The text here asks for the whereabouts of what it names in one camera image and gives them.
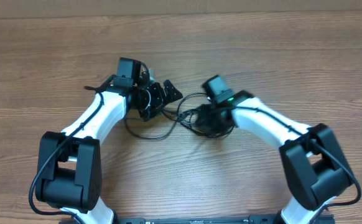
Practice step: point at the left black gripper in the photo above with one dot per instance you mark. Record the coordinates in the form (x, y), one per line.
(155, 100)

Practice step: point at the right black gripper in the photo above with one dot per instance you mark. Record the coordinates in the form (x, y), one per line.
(206, 119)

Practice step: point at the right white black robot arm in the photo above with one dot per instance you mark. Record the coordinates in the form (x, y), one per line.
(316, 170)

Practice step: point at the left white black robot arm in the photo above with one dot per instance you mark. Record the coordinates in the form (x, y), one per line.
(69, 177)

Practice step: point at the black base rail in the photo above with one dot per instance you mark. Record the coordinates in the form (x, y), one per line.
(251, 219)

